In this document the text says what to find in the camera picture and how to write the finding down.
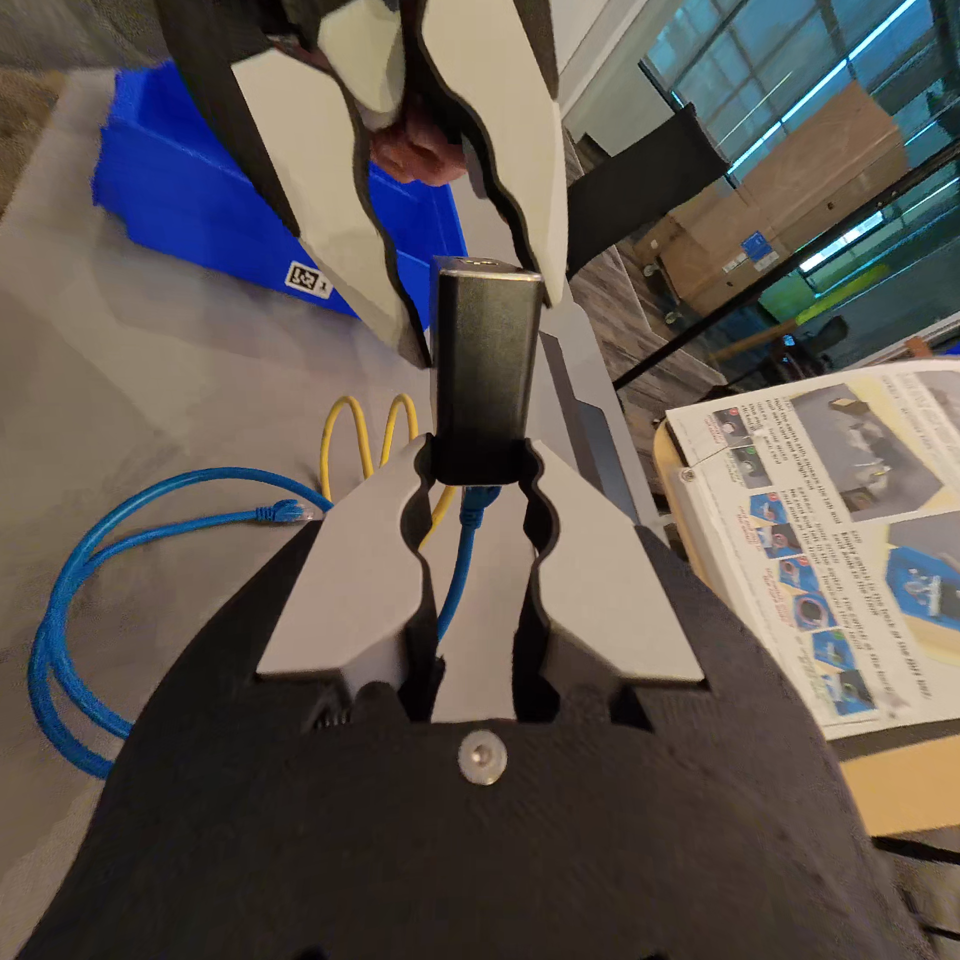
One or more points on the cardboard box with blue label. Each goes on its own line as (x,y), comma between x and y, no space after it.
(787,195)

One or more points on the black office chair backrest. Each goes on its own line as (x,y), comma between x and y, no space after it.
(637,195)

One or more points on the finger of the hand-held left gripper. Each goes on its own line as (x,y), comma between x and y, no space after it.
(517,150)
(315,165)

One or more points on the blue plastic bin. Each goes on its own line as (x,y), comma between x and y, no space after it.
(187,202)

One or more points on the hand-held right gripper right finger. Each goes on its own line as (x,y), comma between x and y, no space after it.
(615,600)

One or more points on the printed instruction sheet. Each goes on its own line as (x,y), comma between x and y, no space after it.
(825,525)

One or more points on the black ethernet splitter box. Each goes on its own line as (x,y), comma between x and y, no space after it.
(484,360)

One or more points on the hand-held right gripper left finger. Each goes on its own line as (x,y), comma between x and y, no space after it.
(345,592)

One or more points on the person's left hand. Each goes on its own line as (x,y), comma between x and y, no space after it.
(420,150)

